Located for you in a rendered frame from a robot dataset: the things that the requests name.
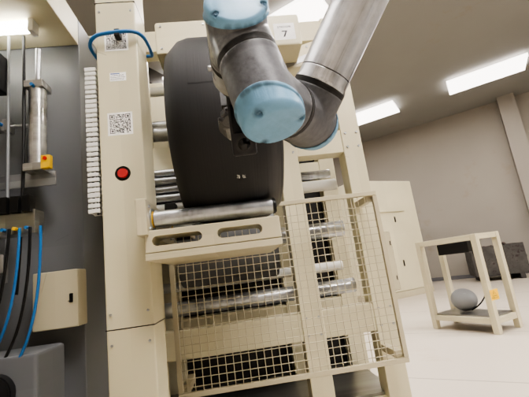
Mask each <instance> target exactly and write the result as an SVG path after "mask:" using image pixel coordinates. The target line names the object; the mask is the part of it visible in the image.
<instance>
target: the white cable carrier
mask: <svg viewBox="0 0 529 397"><path fill-rule="evenodd" d="M84 72H85V73H84V74H85V94H86V95H85V99H86V100H85V103H86V105H85V108H86V109H85V113H87V114H86V118H87V119H86V123H87V124H86V133H87V137H88V138H87V147H88V148H87V152H88V153H87V156H88V158H87V162H90V163H87V167H89V168H87V172H88V174H87V176H88V177H89V178H87V182H88V183H89V184H87V187H89V188H88V189H87V192H88V193H90V194H87V197H88V198H89V199H88V203H91V204H88V209H92V210H88V213H89V214H93V215H94V216H95V217H97V216H102V173H101V151H100V128H99V106H98V71H97V69H96V68H95V67H90V68H84ZM96 73H97V74H96ZM94 157H95V158H94ZM94 161H95V162H94Z"/></svg>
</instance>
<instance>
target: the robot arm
mask: <svg viewBox="0 0 529 397"><path fill-rule="evenodd" d="M388 2H389V0H331V2H330V4H329V6H328V8H327V11H326V13H325V14H324V18H323V20H322V21H321V23H320V26H319V28H318V30H317V32H316V35H315V37H314V39H313V42H312V44H311V46H310V48H309V51H308V53H307V54H306V56H305V60H304V61H303V63H302V65H301V68H300V70H299V71H298V72H297V74H296V76H295V77H294V76H292V75H291V74H290V72H289V71H288V69H287V67H286V65H285V62H284V60H283V57H282V55H281V53H280V52H279V48H278V46H277V45H276V41H275V40H274V38H273V35H272V33H271V31H270V28H269V26H268V15H269V7H268V0H204V2H203V9H204V12H203V15H202V16H203V20H204V22H205V28H206V34H207V40H208V47H209V58H210V64H211V65H208V67H207V69H208V71H209V72H212V74H213V82H214V84H215V86H216V88H217V89H218V90H219V91H220V103H221V109H222V111H221V112H220V116H221V117H218V125H219V130H220V132H221V133H222V134H223V135H224V136H225V137H226V138H228V139H229V140H231V144H232V150H233V155H234V156H236V157H238V156H245V155H251V154H256V153H257V143H275V142H279V141H281V140H284V141H287V142H288V143H290V144H291V145H292V146H294V147H297V148H299V149H304V150H319V149H321V148H323V147H325V146H326V145H328V144H329V143H330V142H331V141H332V140H333V138H334V137H335V135H336V133H337V131H338V114H337V112H338V108H339V107H340V105H341V103H342V100H343V99H344V97H345V92H346V89H347V87H348V85H349V83H350V81H351V79H352V77H353V74H354V73H355V71H356V69H357V66H358V64H359V62H360V60H361V58H362V56H363V54H364V52H365V50H366V48H367V45H368V43H369V41H370V39H371V37H372V35H373V33H374V31H375V29H376V26H377V24H378V23H379V20H380V18H381V16H382V15H383V12H384V10H385V8H386V7H387V3H388Z"/></svg>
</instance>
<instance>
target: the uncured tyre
mask: <svg viewBox="0 0 529 397"><path fill-rule="evenodd" d="M208 65H211V64H210V58H209V47H208V40H207V36H205V37H193V38H185V39H182V40H180V41H178V42H176V44H175V45H174V46H173V47H172V49H171V50H170V51H169V52H168V53H167V54H166V56H165V61H164V74H163V77H164V98H165V119H166V126H167V133H168V143H169V149H170V154H171V158H172V165H173V169H174V173H175V177H176V182H177V186H178V189H179V194H180V198H181V200H182V203H183V207H184V208H187V207H195V206H207V205H215V204H222V203H229V202H242V201H250V200H257V199H270V198H274V199H275V200H276V207H277V206H278V205H279V204H280V203H281V200H282V197H283V180H284V150H283V140H281V141H279V142H275V143H257V153H256V154H251V155H245V156H238V157H236V156H234V155H233V150H232V144H231V140H229V139H228V138H226V137H225V136H224V135H223V134H222V133H221V132H220V130H219V125H218V117H221V116H220V112H221V111H222V109H221V103H220V91H219V90H218V89H217V88H216V86H215V84H214V82H209V83H191V82H202V81H211V80H213V74H212V72H209V71H208V69H207V67H208ZM187 83H190V84H187ZM242 172H247V180H240V181H236V179H235V173H242ZM269 215H271V214H265V215H258V216H252V217H239V218H232V219H225V220H218V221H205V222H200V223H201V224H212V223H218V222H225V221H237V220H245V219H251V218H258V217H267V216H269Z"/></svg>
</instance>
